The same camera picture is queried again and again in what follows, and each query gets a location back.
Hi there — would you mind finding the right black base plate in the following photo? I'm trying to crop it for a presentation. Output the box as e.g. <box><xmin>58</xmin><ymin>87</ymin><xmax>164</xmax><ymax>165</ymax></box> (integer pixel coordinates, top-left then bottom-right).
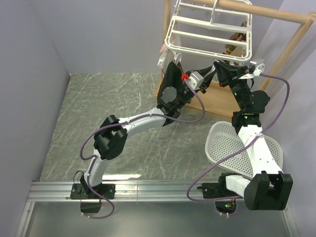
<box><xmin>197</xmin><ymin>182</ymin><xmax>238</xmax><ymax>199</ymax></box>

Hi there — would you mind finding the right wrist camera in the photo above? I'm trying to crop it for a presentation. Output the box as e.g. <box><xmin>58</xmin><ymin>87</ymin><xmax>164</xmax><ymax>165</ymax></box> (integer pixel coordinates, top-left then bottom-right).
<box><xmin>248</xmin><ymin>59</ymin><xmax>265</xmax><ymax>77</ymax></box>

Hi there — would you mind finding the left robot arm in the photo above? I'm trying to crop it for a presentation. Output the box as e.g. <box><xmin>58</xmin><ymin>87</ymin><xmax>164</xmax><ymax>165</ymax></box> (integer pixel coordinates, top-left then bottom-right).
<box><xmin>80</xmin><ymin>62</ymin><xmax>216</xmax><ymax>198</ymax></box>

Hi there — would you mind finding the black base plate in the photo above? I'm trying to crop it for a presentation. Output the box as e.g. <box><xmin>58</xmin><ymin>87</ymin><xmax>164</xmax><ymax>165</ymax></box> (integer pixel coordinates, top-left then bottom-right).
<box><xmin>197</xmin><ymin>182</ymin><xmax>238</xmax><ymax>199</ymax></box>
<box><xmin>70</xmin><ymin>183</ymin><xmax>116</xmax><ymax>199</ymax></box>

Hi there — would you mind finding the black striped underwear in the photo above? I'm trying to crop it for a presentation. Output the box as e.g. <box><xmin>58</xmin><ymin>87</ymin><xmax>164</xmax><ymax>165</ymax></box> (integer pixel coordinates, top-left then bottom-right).
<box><xmin>160</xmin><ymin>61</ymin><xmax>183</xmax><ymax>90</ymax></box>

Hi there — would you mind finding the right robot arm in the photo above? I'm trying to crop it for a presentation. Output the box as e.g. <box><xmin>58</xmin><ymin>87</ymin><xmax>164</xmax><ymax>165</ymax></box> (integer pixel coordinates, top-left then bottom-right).
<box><xmin>214</xmin><ymin>61</ymin><xmax>293</xmax><ymax>210</ymax></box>

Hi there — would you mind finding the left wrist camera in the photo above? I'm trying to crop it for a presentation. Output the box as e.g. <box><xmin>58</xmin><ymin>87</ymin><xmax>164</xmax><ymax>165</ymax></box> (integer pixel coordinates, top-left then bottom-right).
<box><xmin>181</xmin><ymin>71</ymin><xmax>204</xmax><ymax>90</ymax></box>

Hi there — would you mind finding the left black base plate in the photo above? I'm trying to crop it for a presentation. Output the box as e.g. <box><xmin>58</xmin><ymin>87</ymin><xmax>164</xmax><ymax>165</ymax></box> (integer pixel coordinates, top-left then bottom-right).
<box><xmin>70</xmin><ymin>183</ymin><xmax>116</xmax><ymax>199</ymax></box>

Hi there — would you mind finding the wooden rack with tray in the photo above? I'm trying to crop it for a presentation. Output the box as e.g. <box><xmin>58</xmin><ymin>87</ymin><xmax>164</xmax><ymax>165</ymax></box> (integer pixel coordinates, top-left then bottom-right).
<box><xmin>154</xmin><ymin>0</ymin><xmax>316</xmax><ymax>119</ymax></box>

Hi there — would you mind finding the aluminium mounting rail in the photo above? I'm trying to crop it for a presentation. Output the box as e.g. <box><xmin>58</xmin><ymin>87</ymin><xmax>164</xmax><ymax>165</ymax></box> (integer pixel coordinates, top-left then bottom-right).
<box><xmin>27</xmin><ymin>180</ymin><xmax>288</xmax><ymax>202</ymax></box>

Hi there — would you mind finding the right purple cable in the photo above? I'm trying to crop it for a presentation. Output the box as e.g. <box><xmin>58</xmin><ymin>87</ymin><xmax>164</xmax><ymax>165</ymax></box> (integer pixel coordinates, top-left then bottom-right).
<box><xmin>187</xmin><ymin>73</ymin><xmax>290</xmax><ymax>218</ymax></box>

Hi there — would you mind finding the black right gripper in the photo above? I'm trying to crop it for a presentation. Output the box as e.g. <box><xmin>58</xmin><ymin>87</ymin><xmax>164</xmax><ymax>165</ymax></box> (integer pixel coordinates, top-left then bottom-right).
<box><xmin>214</xmin><ymin>61</ymin><xmax>250</xmax><ymax>111</ymax></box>

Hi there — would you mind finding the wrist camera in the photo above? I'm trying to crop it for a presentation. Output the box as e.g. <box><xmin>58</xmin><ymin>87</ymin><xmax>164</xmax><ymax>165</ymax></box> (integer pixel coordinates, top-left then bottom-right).
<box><xmin>248</xmin><ymin>59</ymin><xmax>265</xmax><ymax>77</ymax></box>
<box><xmin>181</xmin><ymin>71</ymin><xmax>204</xmax><ymax>90</ymax></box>

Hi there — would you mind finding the white plastic clip hanger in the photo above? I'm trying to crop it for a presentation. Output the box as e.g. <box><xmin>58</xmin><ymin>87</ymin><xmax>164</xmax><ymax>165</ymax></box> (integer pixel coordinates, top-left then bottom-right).
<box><xmin>164</xmin><ymin>0</ymin><xmax>253</xmax><ymax>64</ymax></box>

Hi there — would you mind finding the white perforated basket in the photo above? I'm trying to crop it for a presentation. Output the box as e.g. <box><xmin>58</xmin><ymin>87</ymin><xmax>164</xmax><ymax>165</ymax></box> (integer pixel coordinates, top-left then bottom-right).
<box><xmin>205</xmin><ymin>121</ymin><xmax>283</xmax><ymax>178</ymax></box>

